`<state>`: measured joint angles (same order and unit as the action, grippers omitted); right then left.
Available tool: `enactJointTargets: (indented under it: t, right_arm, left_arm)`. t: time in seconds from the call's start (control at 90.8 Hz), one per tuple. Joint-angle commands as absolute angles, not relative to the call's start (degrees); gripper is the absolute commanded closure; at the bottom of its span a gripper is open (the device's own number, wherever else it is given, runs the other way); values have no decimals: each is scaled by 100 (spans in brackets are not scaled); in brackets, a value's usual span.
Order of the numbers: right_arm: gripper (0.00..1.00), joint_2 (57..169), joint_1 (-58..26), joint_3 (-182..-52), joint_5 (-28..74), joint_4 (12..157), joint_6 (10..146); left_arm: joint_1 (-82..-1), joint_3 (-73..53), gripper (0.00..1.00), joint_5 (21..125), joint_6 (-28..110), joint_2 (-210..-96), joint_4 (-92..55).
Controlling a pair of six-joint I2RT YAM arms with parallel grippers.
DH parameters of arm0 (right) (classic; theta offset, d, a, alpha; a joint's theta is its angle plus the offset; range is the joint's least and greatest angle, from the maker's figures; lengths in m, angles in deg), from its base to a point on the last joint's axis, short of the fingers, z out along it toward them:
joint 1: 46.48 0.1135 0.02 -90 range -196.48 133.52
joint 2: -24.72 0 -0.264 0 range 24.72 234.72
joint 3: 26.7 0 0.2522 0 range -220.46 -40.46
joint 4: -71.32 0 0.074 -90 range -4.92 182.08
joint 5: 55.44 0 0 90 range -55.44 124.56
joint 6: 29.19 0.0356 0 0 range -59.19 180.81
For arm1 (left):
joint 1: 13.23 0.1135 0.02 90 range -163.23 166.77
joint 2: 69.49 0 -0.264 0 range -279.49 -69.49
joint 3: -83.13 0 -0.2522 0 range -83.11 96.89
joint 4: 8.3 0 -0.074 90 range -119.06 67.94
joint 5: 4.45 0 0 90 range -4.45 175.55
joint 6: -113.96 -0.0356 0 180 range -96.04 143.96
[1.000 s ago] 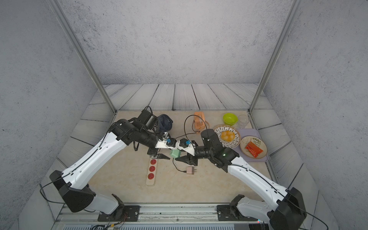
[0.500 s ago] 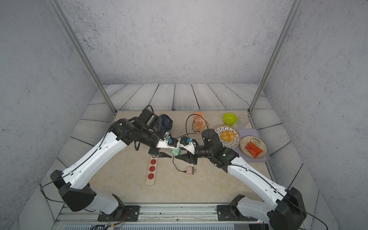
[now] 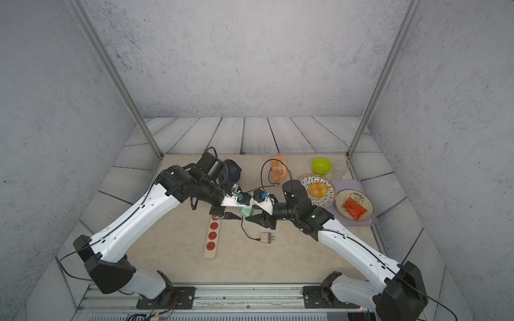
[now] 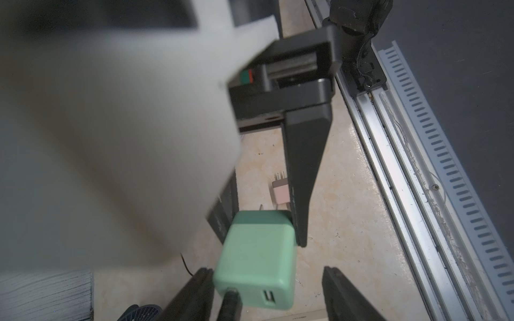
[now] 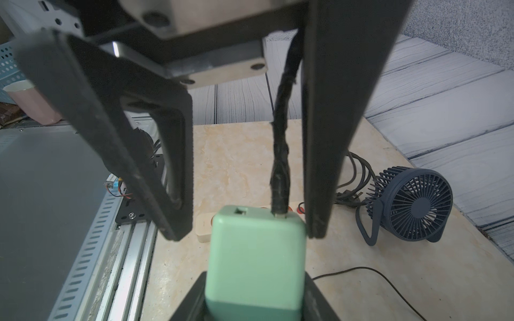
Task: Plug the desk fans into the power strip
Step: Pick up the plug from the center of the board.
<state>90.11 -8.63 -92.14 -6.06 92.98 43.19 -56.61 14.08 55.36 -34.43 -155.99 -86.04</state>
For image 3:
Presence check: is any white red power strip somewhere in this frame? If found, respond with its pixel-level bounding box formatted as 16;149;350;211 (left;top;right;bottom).
203;217;220;259

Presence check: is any green plastic bowl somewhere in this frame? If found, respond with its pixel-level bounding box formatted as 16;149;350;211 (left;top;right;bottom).
311;157;333;176

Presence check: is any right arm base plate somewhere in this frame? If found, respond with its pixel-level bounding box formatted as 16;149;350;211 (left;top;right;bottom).
303;286;360;309

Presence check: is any lavender tray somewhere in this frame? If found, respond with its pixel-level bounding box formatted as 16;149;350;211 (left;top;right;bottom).
325;179;376;227

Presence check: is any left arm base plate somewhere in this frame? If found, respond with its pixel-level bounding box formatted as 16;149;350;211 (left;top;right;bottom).
136;286;196;310

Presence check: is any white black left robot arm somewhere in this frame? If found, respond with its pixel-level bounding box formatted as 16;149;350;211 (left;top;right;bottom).
73;160;242;301

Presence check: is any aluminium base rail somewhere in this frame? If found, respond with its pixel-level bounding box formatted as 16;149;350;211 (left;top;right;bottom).
77;284;376;316

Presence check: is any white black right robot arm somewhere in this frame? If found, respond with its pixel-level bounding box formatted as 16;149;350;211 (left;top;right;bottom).
247;180;428;320

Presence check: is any left metal frame post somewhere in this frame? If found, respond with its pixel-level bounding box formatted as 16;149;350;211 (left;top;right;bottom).
66;0;164;160

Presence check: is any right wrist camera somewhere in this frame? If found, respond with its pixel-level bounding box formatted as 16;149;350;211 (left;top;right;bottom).
252;189;278;215

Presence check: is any red snack packet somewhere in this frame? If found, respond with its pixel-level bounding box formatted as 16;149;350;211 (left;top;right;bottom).
343;197;368;221

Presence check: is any right metal frame post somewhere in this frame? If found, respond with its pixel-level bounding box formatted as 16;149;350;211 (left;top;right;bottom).
347;0;422;159

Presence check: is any orange desk fan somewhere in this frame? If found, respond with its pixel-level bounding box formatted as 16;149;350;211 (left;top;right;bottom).
269;156;292;186

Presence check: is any metal frame post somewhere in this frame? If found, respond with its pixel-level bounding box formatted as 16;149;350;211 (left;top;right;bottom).
347;0;422;159
66;0;164;160

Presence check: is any small beige floral plate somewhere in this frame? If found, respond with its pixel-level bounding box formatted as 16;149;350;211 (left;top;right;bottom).
335;190;373;222

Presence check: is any knotted bread roll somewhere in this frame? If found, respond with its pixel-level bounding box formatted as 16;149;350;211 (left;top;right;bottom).
309;182;329;199

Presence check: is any clear glass cup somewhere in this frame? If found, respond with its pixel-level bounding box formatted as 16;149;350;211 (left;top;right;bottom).
331;160;349;179

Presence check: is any patterned ceramic plate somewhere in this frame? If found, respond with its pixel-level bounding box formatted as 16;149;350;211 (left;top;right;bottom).
299;174;337;207

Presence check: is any pink usb power adapter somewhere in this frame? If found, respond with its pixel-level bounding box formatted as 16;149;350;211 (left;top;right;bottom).
259;232;274;244

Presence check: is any green usb power adapter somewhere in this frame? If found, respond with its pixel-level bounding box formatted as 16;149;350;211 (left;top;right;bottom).
238;207;254;218

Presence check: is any black orange fan cable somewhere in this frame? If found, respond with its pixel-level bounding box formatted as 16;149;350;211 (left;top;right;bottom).
240;158;294;242

